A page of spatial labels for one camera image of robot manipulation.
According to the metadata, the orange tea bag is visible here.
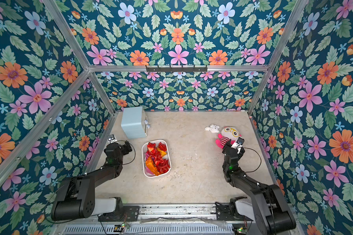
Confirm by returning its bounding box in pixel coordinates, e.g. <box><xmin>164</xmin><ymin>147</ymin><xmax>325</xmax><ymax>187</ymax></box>
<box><xmin>146</xmin><ymin>158</ymin><xmax>160</xmax><ymax>176</ymax></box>

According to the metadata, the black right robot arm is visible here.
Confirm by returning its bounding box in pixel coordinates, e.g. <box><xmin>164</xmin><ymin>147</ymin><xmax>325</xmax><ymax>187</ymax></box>
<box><xmin>222</xmin><ymin>138</ymin><xmax>297</xmax><ymax>235</ymax></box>

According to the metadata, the red foil tea bag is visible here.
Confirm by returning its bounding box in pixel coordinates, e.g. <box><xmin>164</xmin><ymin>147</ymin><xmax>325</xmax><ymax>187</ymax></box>
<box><xmin>147</xmin><ymin>148</ymin><xmax>162</xmax><ymax>158</ymax></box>
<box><xmin>157</xmin><ymin>160</ymin><xmax>170</xmax><ymax>174</ymax></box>
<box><xmin>147</xmin><ymin>142</ymin><xmax>156</xmax><ymax>153</ymax></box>
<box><xmin>152</xmin><ymin>156</ymin><xmax>165</xmax><ymax>166</ymax></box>
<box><xmin>157</xmin><ymin>142</ymin><xmax>167</xmax><ymax>152</ymax></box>

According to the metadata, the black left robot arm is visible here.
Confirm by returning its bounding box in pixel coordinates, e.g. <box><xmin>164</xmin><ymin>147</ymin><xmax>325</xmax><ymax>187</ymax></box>
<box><xmin>51</xmin><ymin>141</ymin><xmax>133</xmax><ymax>221</ymax></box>

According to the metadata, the yellow tea bag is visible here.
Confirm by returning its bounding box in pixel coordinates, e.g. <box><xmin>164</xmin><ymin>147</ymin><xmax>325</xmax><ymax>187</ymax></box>
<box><xmin>157</xmin><ymin>148</ymin><xmax>167</xmax><ymax>157</ymax></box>

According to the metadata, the white plastic storage box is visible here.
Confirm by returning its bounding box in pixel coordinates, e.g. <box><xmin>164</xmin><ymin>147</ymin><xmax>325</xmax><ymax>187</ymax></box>
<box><xmin>142</xmin><ymin>140</ymin><xmax>172</xmax><ymax>178</ymax></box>

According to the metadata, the small white plush bunny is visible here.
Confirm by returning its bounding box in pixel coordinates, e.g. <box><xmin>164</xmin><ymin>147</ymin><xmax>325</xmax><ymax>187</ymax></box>
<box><xmin>205</xmin><ymin>124</ymin><xmax>221</xmax><ymax>134</ymax></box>

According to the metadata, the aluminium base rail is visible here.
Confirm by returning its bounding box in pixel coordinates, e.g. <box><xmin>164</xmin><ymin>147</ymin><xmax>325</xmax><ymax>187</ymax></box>
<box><xmin>53</xmin><ymin>203</ymin><xmax>261</xmax><ymax>235</ymax></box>

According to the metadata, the pink striped plush doll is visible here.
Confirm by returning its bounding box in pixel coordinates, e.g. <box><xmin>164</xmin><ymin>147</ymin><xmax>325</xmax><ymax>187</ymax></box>
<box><xmin>215</xmin><ymin>126</ymin><xmax>242</xmax><ymax>149</ymax></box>

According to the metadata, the black wall hook rail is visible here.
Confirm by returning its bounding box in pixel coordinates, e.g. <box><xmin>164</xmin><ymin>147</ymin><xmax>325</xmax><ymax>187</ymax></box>
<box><xmin>145</xmin><ymin>65</ymin><xmax>208</xmax><ymax>73</ymax></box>

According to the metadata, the light blue drawer cabinet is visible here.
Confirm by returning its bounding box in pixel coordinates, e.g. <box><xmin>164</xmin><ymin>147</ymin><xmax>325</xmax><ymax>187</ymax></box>
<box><xmin>121</xmin><ymin>106</ymin><xmax>149</xmax><ymax>139</ymax></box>

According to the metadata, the aluminium corner post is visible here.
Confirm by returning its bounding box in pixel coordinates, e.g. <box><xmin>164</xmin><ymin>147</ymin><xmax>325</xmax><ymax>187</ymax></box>
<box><xmin>248</xmin><ymin>0</ymin><xmax>308</xmax><ymax>117</ymax></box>

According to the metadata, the pink tea bag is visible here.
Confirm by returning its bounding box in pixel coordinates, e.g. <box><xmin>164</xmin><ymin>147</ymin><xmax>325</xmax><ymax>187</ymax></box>
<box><xmin>144</xmin><ymin>153</ymin><xmax>153</xmax><ymax>176</ymax></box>

